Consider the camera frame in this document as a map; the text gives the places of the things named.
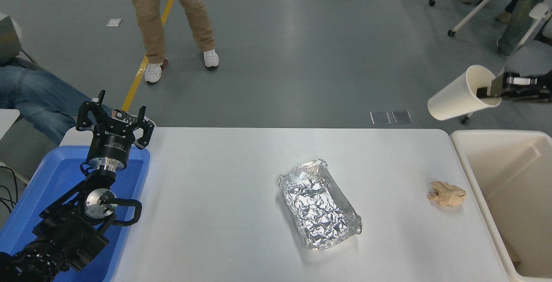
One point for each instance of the crumpled tan paper ball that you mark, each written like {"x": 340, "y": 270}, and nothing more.
{"x": 446, "y": 195}

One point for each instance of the white paper scrap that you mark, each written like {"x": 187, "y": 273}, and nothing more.
{"x": 113, "y": 22}

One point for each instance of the large pale bin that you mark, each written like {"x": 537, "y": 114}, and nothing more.
{"x": 517, "y": 178}

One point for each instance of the cream paper cup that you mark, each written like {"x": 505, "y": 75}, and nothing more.
{"x": 457, "y": 96}

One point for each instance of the clear floor plate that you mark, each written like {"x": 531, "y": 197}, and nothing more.
{"x": 380, "y": 117}
{"x": 402, "y": 117}

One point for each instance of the grey box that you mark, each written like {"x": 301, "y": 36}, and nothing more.
{"x": 6, "y": 40}

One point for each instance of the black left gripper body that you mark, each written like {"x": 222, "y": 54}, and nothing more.
{"x": 108, "y": 144}

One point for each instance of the white side table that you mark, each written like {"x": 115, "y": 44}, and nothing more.
{"x": 6, "y": 120}

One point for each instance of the blue plastic tray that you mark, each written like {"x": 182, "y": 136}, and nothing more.
{"x": 56, "y": 174}

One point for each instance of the silver foil tray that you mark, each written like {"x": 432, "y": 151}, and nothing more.
{"x": 319, "y": 208}

